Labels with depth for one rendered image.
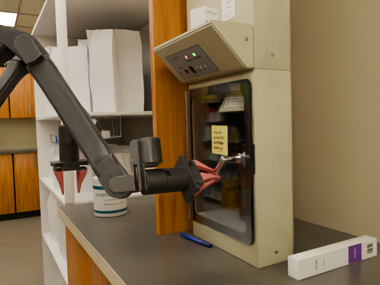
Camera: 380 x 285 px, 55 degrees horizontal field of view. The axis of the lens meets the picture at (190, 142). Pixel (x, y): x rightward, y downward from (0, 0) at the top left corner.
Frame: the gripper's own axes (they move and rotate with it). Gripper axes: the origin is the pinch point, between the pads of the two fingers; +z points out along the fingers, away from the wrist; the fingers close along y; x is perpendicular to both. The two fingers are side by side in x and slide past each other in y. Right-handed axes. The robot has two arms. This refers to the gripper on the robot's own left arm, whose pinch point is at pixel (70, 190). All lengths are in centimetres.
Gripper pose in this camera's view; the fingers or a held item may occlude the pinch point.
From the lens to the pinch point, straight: 117.4
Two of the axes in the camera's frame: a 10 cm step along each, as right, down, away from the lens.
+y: 8.8, -0.4, 4.7
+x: -4.7, -0.4, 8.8
